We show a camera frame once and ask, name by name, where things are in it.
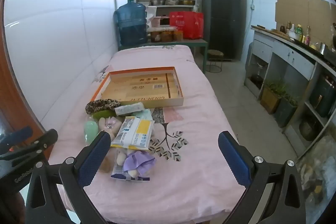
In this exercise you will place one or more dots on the white plastic bag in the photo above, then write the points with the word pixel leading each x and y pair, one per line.
pixel 151 15

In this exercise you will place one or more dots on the group of condiment bottles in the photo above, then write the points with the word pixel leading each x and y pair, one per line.
pixel 296 31

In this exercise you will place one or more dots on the grey kitchen counter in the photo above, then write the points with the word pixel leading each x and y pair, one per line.
pixel 288 53

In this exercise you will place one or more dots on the mint green soft toy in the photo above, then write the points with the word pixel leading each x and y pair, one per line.
pixel 90 132

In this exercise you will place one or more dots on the cardboard wall sheets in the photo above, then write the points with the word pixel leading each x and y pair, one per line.
pixel 302 8

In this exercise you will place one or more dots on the red shopping bag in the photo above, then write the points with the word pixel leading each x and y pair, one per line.
pixel 187 26

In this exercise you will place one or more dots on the wooden planter box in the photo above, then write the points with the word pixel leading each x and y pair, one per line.
pixel 270 100

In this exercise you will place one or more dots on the round metal stool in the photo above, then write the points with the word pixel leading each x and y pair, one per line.
pixel 214 54

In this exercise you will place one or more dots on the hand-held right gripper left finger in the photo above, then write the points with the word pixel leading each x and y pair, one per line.
pixel 94 158

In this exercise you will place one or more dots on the blue water jug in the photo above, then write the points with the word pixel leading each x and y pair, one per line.
pixel 131 22

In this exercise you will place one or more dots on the green fluffy scrunchie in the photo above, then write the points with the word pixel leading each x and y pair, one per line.
pixel 103 114

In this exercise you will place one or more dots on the black container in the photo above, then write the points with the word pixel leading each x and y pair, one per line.
pixel 165 21

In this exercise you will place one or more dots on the white and green tissue pack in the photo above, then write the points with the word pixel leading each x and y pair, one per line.
pixel 128 109
pixel 144 115

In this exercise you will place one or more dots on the orange-rimmed cardboard box tray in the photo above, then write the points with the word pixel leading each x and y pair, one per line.
pixel 139 87

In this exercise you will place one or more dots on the pink plastic container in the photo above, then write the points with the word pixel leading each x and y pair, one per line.
pixel 157 21

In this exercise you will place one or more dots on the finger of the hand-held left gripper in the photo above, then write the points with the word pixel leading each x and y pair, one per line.
pixel 18 134
pixel 43 140

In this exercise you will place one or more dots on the white and yellow packet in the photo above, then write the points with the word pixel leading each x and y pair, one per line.
pixel 136 132

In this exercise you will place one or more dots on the white purple snack bag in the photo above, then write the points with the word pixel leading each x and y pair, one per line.
pixel 120 171

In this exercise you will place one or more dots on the dark planter box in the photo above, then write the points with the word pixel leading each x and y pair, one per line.
pixel 284 113

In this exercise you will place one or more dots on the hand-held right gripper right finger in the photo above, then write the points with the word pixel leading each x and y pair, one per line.
pixel 233 158

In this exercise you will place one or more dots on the leopard print scrunchie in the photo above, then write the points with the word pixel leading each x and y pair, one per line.
pixel 101 106

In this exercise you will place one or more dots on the dark refrigerator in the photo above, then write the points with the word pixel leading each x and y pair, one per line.
pixel 220 19

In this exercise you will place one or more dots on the brown wooden door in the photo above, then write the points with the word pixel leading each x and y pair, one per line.
pixel 13 98

